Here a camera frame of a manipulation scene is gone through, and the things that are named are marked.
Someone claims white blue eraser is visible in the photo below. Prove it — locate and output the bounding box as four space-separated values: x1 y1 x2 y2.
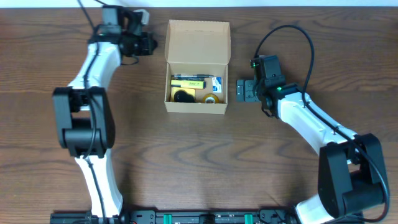
211 77 223 93

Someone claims yellow tape roll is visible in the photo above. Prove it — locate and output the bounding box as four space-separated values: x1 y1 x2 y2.
201 93 220 104

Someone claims black ballpoint pen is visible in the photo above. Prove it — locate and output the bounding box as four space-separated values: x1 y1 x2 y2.
172 74 214 78

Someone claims brown cardboard box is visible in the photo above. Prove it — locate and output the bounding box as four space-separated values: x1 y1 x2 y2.
164 20 231 114

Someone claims yellow sticky note pad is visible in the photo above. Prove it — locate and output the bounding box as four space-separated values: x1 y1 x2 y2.
170 87 195 103

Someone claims yellow highlighter marker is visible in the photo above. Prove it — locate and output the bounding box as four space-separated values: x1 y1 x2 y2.
170 80 206 89

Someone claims black computer mouse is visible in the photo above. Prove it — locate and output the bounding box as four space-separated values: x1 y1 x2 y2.
174 90 195 103

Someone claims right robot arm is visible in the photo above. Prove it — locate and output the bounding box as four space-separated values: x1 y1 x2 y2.
236 55 389 223

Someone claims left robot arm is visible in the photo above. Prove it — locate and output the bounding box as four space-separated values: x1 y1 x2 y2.
50 4 157 223

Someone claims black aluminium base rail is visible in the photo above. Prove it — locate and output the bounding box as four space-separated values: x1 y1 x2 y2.
49 209 364 224

